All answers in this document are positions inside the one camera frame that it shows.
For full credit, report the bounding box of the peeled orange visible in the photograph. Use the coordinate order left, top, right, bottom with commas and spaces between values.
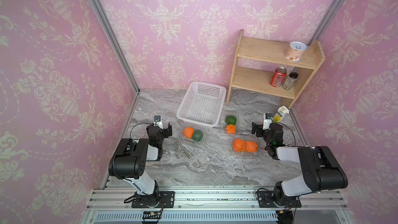
245, 141, 258, 152
233, 139, 246, 152

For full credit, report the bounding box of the clear clamshell container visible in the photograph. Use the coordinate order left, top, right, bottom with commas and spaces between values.
220, 111, 239, 135
230, 136, 261, 157
179, 123, 209, 147

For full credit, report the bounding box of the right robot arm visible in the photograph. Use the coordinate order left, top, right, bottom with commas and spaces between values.
251, 122, 348, 207

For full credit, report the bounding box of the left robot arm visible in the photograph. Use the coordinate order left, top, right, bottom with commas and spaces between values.
108, 121, 173, 197

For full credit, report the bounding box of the green white juice carton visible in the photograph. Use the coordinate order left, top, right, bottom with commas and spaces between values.
273, 106, 290, 123

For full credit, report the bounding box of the left container orange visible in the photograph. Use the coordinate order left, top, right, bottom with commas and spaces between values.
183, 127, 194, 139

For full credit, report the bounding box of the container orange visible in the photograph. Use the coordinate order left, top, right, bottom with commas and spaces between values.
226, 124, 236, 134
183, 127, 194, 139

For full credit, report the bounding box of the back container orange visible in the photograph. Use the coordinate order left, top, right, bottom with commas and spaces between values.
226, 124, 236, 134

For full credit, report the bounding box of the back container green fruit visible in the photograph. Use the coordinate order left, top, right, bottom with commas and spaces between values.
225, 115, 237, 125

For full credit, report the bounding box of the container green fruit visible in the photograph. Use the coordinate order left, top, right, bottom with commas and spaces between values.
192, 130, 204, 142
225, 115, 237, 125

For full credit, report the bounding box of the left container green fruit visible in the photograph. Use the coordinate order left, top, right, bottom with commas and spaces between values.
192, 130, 204, 142

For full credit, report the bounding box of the white plastic basket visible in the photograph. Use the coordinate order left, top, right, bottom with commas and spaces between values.
177, 82, 227, 128

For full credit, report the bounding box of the wooden shelf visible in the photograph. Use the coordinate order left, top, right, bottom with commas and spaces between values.
226, 29, 326, 109

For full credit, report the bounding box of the glass spice jar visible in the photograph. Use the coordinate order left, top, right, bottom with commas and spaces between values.
283, 72, 299, 91

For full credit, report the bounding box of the red soda can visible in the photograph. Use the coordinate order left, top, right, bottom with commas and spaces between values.
269, 66, 287, 87

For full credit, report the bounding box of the white orange cup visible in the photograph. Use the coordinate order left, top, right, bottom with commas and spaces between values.
285, 41, 307, 62

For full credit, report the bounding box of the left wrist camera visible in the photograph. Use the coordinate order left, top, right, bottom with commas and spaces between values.
153, 115, 163, 129

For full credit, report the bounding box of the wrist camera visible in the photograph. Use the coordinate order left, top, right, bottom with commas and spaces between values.
153, 115, 163, 129
263, 113, 274, 130

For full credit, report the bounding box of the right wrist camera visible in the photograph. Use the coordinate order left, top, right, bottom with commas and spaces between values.
263, 113, 274, 130

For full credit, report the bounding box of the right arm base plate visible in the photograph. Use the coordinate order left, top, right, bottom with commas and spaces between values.
255, 189, 302, 208

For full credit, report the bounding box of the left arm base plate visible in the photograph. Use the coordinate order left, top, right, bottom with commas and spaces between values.
131, 191, 175, 208

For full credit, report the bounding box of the aluminium frame rail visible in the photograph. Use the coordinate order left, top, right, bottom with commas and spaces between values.
82, 186, 354, 224

